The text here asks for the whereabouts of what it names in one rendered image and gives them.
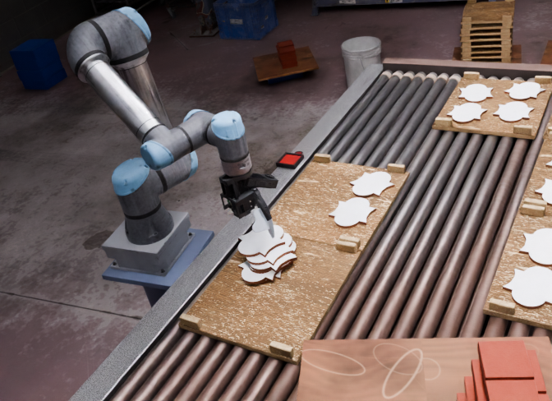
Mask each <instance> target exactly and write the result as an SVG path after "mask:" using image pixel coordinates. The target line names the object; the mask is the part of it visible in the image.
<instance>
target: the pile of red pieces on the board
mask: <svg viewBox="0 0 552 401"><path fill-rule="evenodd" d="M477 351H478V355H479V359H472V360H471V372H472V376H464V387H465V393H457V400H456V401H550V399H549V395H548V394H546V387H545V382H544V379H543V375H542V373H541V367H540V364H539V361H538V357H537V355H536V350H527V349H526V346H525V343H524V341H523V340H511V341H479V342H478V348H477Z"/></svg>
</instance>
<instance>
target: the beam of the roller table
mask: <svg viewBox="0 0 552 401"><path fill-rule="evenodd" d="M383 72H384V71H383V64H370V65H369V66H368V67H367V68H366V69H365V70H364V71H363V72H362V73H361V74H360V75H359V77H358V78H357V79H356V80H355V81H354V82H353V83H352V85H351V86H350V87H349V88H348V89H347V90H346V91H345V92H344V94H343V95H342V96H341V97H340V98H339V99H338V101H337V102H336V103H335V104H334V105H333V106H332V107H331V108H330V110H329V111H328V112H327V113H326V114H325V115H324V116H323V117H322V118H321V119H320V120H319V121H318V122H317V123H316V125H315V126H314V127H313V128H312V129H311V130H310V131H309V133H308V134H307V135H306V136H305V137H304V138H303V139H302V140H301V142H300V143H299V144H298V145H297V146H296V147H295V149H294V150H293V151H292V152H291V153H295V152H297V151H302V152H303V155H304V159H303V160H302V161H301V163H300V164H299V165H298V166H297V167H296V169H291V168H281V167H277V168H276V169H275V170H274V172H273V173H272V174H271V175H273V176H275V178H276V179H278V185H277V187H276V188H265V187H260V188H259V189H258V190H259V191H260V194H261V196H262V198H263V199H264V201H265V203H266V204H267V206H268V207H269V209H270V208H271V206H272V205H273V204H274V203H275V202H276V200H277V199H278V198H279V197H280V196H281V195H282V194H283V193H284V191H285V190H286V189H287V188H288V186H289V185H290V184H291V183H292V181H293V180H294V179H295V178H296V177H297V175H298V174H299V173H300V172H301V171H302V169H303V168H304V167H305V166H306V165H307V164H308V163H309V162H310V160H311V159H312V158H313V157H314V155H315V154H316V153H317V152H318V151H319V149H320V148H321V147H322V146H323V144H324V143H325V142H326V141H327V140H328V139H329V138H330V137H331V135H332V134H333V133H334V132H335V130H336V129H337V128H338V127H339V126H340V124H341V123H342V122H343V121H344V119H345V118H346V117H347V116H348V114H349V113H350V112H351V111H352V110H353V109H354V108H355V107H356V106H357V104H358V103H359V102H360V101H361V99H362V98H363V97H364V96H365V95H366V93H367V92H368V91H369V90H370V88H371V87H372V86H373V85H374V83H375V82H376V81H377V80H378V79H379V78H380V75H381V74H382V73H383ZM255 209H258V207H257V206H255V208H254V209H253V210H251V213H250V214H248V215H247V216H246V217H245V216H244V217H243V218H241V219H239V218H238V217H236V216H235V215H234V216H233V217H232V218H231V220H230V221H229V222H228V223H227V224H226V225H225V226H224V227H223V229H222V230H221V231H220V232H219V233H218V234H217V236H216V237H215V238H214V239H213V240H212V241H211V242H210V243H209V245H208V246H207V247H206V248H205V249H204V250H203V251H202V252H201V253H200V254H199V255H198V256H197V257H196V259H195V260H194V261H193V262H192V263H191V264H190V265H189V266H188V268H187V269H186V270H185V271H184V272H183V273H182V274H181V276H180V277H179V278H178V279H177V280H176V281H175V282H174V284H173V285H172V286H171V287H170V288H169V289H168V290H167V292H166V293H165V294H164V295H163V296H162V297H161V298H160V299H159V300H158V301H157V302H156V303H155V304H154V305H153V307H152V308H151V309H150V310H149V311H148V312H147V313H146V314H145V316H144V317H143V318H142V319H141V320H140V321H139V322H138V324H137V325H136V326H135V327H134V328H133V329H132V330H131V332H130V333H129V334H128V335H127V336H126V337H125V338H124V340H123V341H121V342H120V344H119V345H118V346H117V347H116V348H115V349H114V350H113V351H112V352H111V353H110V355H109V356H108V357H107V358H106V359H105V360H104V361H103V363H102V364H101V365H100V366H99V367H98V368H97V369H96V370H95V372H94V373H93V374H92V375H91V376H90V377H89V379H88V380H87V381H86V382H85V383H84V384H83V385H82V386H81V387H80V388H79V389H78V390H77V391H76V392H75V393H74V395H73V396H72V397H71V398H70V399H69V400H68V401H109V400H110V399H111V398H112V397H113V395H114V394H115V393H116V392H117V390H118V389H119V388H120V387H121V386H122V384H123V383H124V382H125V381H126V379H127V378H128V377H129V376H130V375H131V373H132V372H133V371H134V370H135V369H136V368H137V367H138V366H139V364H140V363H141V362H142V361H143V359H144V358H145V357H146V356H147V354H148V353H149V352H150V351H151V350H152V348H153V347H154V346H155V345H156V343H157V342H158V341H159V340H160V339H161V338H162V337H163V336H164V334H165V333H166V332H167V331H168V329H169V328H170V327H171V326H172V325H173V323H174V322H175V321H176V320H177V318H178V317H179V316H180V315H181V314H182V313H183V312H184V311H185V310H186V308H187V307H188V306H189V305H190V303H191V302H192V301H193V300H194V299H195V297H196V296H197V295H198V294H199V292H200V291H201V290H202V289H203V287H204V286H205V285H206V284H207V283H208V282H209V281H210V280H211V278H212V277H213V276H214V275H215V274H216V272H217V271H218V270H219V269H220V267H221V266H222V265H223V264H224V262H225V261H226V260H227V259H228V257H229V256H230V255H231V254H232V253H233V252H234V251H235V250H236V249H237V247H238V245H239V243H240V242H241V241H239V240H238V237H240V236H243V235H246V234H248V233H249V232H250V231H251V230H252V226H253V224H254V222H255V217H254V215H253V211H254V210H255Z"/></svg>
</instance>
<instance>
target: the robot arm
mask: <svg viewBox="0 0 552 401"><path fill-rule="evenodd" d="M150 36H151V33H150V29H149V27H148V26H147V24H146V22H145V20H144V19H143V17H142V16H141V15H140V14H139V13H138V12H137V11H136V10H134V9H133V8H130V7H122V8H119V9H114V10H112V11H111V12H108V13H106V14H103V15H102V16H98V17H95V18H94V19H91V20H89V21H84V22H82V23H80V24H79V25H77V26H76V27H75V28H74V30H73V31H72V32H71V33H70V35H69V38H68V41H67V60H68V62H69V64H70V67H71V69H72V70H73V72H74V73H75V74H76V76H77V77H78V78H79V79H80V80H81V81H82V82H85V83H89V85H90V86H91V87H92V88H93V89H94V90H95V92H96V93H97V94H98V95H99V96H100V97H101V98H102V100H103V101H104V102H105V103H106V104H107V105H108V106H109V107H110V108H111V109H112V110H113V111H114V113H115V114H116V115H117V116H118V117H119V118H120V119H121V121H122V122H123V123H124V124H125V125H126V126H127V128H128V129H129V130H130V131H131V132H132V133H133V134H134V136H135V137H136V138H137V139H138V140H139V141H140V143H141V144H142V146H141V148H140V153H141V156H142V158H134V159H128V160H127V161H125V162H123V163H122V164H120V165H119V166H117V168H116V169H115V170H114V172H113V175H112V183H113V189H114V191H115V193H116V194H117V198H118V200H119V202H120V205H121V207H122V211H123V213H124V215H125V233H126V237H127V239H128V241H129V242H131V243H133V244H136V245H149V244H153V243H156V242H158V241H160V240H162V239H164V238H165V237H166V236H167V235H169V234H170V232H171V231H172V230H173V227H174V222H173V217H172V216H171V215H170V213H169V212H167V210H166V209H165V208H164V206H163V205H162V203H161V200H160V198H159V196H160V195H162V194H163V193H164V192H166V191H168V190H170V189H171V188H173V187H175V186H176V185H178V184H179V183H181V182H184V181H186V180H187V179H188V178H189V177H191V176H192V175H194V174H195V173H196V170H197V168H198V159H197V156H196V152H195V150H197V149H199V148H200V147H201V146H203V145H205V144H209V145H212V146H215V147H217V148H218V153H219V157H220V160H221V164H222V167H223V172H224V173H225V174H224V175H222V176H221V177H219V181H220V184H221V187H222V191H223V192H222V193H220V196H221V199H222V202H223V198H226V199H227V201H228V203H227V204H226V205H225V204H224V202H223V208H224V209H227V208H230V210H228V212H227V214H231V213H234V215H235V216H236V217H238V218H239V219H241V218H243V217H244V216H245V217H246V216H247V215H248V214H250V213H251V210H253V209H254V208H255V206H257V207H258V209H255V210H254V211H253V215H254V217H255V222H254V224H253V226H252V229H253V231H254V232H255V233H258V232H262V231H264V230H268V231H269V234H270V236H271V237H272V238H274V224H273V220H272V216H271V213H270V212H269V207H268V206H267V204H266V203H265V201H264V199H263V198H262V196H261V194H260V191H259V190H258V188H257V187H265V188H276V187H277V185H278V179H276V178H275V176H273V175H271V174H259V173H253V171H252V167H251V166H252V164H251V157H250V154H249V150H248V145H247V142H246V135H245V128H244V125H243V123H242V119H241V116H240V115H239V113H237V112H234V111H231V112H229V111H224V112H221V113H218V114H216V115H214V114H212V113H210V112H208V111H204V110H199V109H194V110H191V111H190V112H189V113H188V114H187V115H186V116H185V118H184V121H183V123H182V124H180V125H178V126H177V127H174V128H173V127H172V124H171V123H170V120H169V117H168V114H167V112H166V109H165V107H164V105H163V101H162V99H161V97H160V94H159V91H158V88H157V86H156V84H155V81H154V78H153V76H152V73H151V70H150V67H149V65H148V63H147V60H146V58H147V56H148V54H149V50H148V48H147V44H149V42H150V41H151V37H150ZM114 68H116V69H118V72H119V74H120V75H119V74H118V73H117V72H116V71H115V70H114Z"/></svg>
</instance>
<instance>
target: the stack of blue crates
mask: <svg viewBox="0 0 552 401"><path fill-rule="evenodd" d="M9 53H10V54H11V58H12V60H13V62H14V65H15V67H16V69H17V70H19V71H17V74H18V76H19V78H20V80H21V81H22V83H23V85H24V87H25V89H30V90H48V89H50V88H51V87H53V86H54V85H56V84H57V83H58V82H60V81H62V80H63V79H65V78H66V77H67V74H66V72H65V69H64V68H63V66H62V63H61V61H60V57H59V54H58V51H57V47H56V45H55V43H54V40H53V39H29V40H27V41H26V42H24V43H23V44H21V45H19V46H17V47H16V48H14V49H13V50H11V51H9Z"/></svg>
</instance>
